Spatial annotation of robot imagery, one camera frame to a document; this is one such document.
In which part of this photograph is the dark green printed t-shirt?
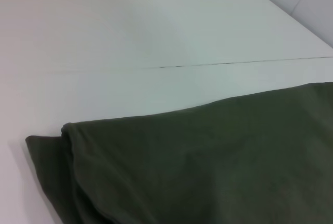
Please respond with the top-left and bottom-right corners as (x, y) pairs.
(25, 81), (333, 224)

